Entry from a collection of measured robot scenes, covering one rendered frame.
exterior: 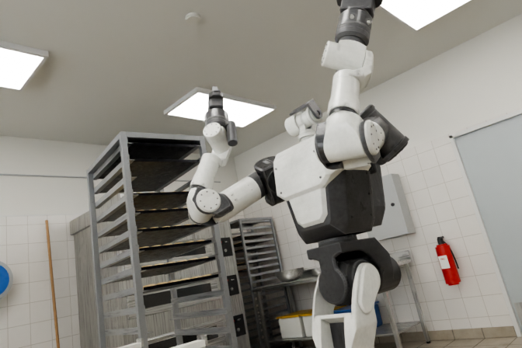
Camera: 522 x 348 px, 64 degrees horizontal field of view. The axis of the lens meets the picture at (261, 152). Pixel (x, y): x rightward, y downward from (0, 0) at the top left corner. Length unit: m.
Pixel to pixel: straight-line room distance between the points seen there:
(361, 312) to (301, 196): 0.35
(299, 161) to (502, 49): 4.01
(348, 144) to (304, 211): 0.38
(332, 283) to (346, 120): 0.51
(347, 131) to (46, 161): 4.74
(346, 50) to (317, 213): 0.45
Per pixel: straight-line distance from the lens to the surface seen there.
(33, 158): 5.37
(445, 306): 5.16
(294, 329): 5.51
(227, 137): 1.45
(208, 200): 1.29
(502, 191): 4.88
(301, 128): 1.33
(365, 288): 1.21
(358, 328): 1.18
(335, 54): 1.07
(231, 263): 5.09
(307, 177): 1.21
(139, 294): 2.05
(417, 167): 5.13
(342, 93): 0.96
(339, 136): 0.91
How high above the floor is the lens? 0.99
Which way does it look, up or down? 17 degrees up
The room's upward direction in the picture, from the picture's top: 11 degrees counter-clockwise
